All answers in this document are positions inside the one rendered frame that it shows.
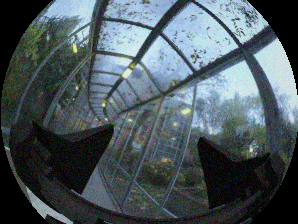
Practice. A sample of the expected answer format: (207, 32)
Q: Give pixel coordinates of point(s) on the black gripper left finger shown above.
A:
(78, 153)

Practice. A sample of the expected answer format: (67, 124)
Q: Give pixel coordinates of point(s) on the grey flat panel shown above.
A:
(20, 182)

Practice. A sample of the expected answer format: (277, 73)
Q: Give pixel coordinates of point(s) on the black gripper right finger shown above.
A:
(224, 172)

